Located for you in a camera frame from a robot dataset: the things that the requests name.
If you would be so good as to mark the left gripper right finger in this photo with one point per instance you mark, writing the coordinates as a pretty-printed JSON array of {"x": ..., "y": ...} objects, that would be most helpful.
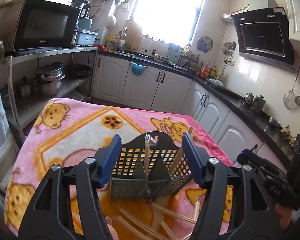
[{"x": 252, "y": 216}]

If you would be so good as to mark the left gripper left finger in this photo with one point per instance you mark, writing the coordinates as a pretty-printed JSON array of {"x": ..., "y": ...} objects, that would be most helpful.
[{"x": 48, "y": 215}]

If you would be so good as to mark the chopsticks pair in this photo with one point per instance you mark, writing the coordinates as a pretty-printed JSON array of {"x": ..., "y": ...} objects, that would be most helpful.
[
  {"x": 149, "y": 142},
  {"x": 176, "y": 161},
  {"x": 172, "y": 214},
  {"x": 139, "y": 224}
]

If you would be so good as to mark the dark green utensil basket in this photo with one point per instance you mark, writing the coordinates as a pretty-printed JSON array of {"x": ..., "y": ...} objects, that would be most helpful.
[{"x": 143, "y": 168}]

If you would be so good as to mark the person's right hand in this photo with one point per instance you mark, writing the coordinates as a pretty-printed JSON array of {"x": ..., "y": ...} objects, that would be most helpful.
[{"x": 285, "y": 214}]

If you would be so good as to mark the person's left hand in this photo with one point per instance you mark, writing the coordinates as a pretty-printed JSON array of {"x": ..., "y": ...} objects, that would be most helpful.
[{"x": 111, "y": 228}]

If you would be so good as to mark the black kettle pot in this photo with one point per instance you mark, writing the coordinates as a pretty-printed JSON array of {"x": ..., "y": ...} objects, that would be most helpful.
[{"x": 258, "y": 104}]

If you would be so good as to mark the pink cartoon blanket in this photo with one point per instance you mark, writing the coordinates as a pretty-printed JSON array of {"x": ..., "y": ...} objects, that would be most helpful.
[{"x": 67, "y": 131}]

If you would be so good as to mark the metal storage shelf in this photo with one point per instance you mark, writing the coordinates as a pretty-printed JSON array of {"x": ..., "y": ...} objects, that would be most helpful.
[{"x": 28, "y": 96}]

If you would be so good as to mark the steel pot stack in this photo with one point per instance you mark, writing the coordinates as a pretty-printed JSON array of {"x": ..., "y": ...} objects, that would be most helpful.
[{"x": 49, "y": 78}]

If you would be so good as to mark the black range hood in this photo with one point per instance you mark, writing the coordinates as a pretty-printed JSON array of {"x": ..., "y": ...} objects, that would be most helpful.
[{"x": 263, "y": 36}]

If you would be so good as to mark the blue hanging trash bin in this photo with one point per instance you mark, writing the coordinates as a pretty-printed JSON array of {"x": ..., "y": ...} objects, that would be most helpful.
[{"x": 138, "y": 69}]

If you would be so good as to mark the blue plastic box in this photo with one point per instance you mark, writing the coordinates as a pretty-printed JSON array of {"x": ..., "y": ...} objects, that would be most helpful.
[{"x": 85, "y": 37}]

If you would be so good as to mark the black microwave oven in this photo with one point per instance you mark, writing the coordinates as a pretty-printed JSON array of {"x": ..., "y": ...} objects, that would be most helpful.
[{"x": 38, "y": 24}]

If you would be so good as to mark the wooden cutting board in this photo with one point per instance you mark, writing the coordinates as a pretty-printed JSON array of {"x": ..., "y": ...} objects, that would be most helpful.
[{"x": 134, "y": 33}]

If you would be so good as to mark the round wall fan vent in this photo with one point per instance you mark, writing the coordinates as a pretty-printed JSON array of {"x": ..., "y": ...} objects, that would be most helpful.
[{"x": 205, "y": 44}]

